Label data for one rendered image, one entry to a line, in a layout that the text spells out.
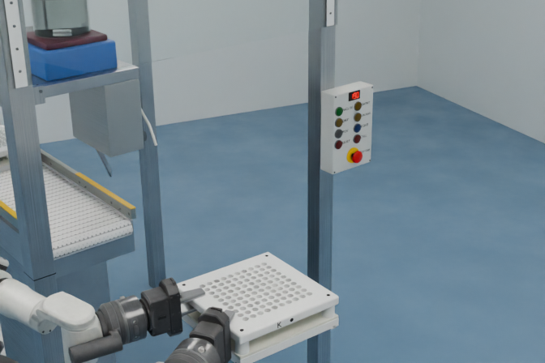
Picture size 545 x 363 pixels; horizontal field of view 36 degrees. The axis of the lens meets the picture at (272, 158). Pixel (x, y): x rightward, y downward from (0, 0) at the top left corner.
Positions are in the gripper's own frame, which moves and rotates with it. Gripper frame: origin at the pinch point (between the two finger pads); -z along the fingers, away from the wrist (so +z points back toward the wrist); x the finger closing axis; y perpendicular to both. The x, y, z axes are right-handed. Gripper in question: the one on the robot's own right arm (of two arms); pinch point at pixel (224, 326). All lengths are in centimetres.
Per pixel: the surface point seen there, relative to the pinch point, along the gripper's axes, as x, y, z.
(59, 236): 13, -69, -42
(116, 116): -19, -55, -54
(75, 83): -30, -60, -45
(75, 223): 13, -70, -50
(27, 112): -28, -63, -29
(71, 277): 31, -73, -50
